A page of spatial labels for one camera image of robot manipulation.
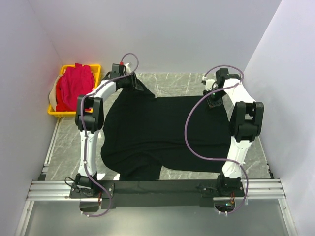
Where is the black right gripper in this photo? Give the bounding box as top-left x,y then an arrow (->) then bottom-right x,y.
203,88 -> 227,113

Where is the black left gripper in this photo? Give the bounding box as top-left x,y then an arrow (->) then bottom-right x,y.
121,73 -> 144,94

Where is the black t shirt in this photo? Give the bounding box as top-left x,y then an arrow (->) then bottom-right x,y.
101,88 -> 231,181

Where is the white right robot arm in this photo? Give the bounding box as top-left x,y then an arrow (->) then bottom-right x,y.
202,65 -> 264,197

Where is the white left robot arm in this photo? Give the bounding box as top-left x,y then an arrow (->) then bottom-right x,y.
74,62 -> 143,198

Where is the yellow plastic bin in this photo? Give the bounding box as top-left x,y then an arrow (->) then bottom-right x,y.
48,64 -> 101,118

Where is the magenta t shirt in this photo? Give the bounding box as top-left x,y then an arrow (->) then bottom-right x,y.
58,63 -> 95,111

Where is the beige t shirt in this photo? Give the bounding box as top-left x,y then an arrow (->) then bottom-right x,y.
49,75 -> 62,111

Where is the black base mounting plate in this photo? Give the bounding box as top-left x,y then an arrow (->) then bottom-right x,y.
69,178 -> 245,209

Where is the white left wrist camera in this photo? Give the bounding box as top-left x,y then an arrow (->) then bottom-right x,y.
124,62 -> 132,74

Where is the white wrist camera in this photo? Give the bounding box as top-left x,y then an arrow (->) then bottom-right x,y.
124,62 -> 132,74
201,76 -> 216,91

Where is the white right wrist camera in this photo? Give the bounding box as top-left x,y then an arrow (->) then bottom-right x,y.
201,76 -> 216,91

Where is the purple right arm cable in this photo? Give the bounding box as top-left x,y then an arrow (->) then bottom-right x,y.
184,64 -> 249,215

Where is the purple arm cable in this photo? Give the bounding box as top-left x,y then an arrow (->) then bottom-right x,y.
79,53 -> 140,218
184,64 -> 249,215

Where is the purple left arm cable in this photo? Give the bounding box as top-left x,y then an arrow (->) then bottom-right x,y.
79,53 -> 140,218

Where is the aluminium extrusion rail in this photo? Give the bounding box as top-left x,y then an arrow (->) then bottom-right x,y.
26,179 -> 286,201

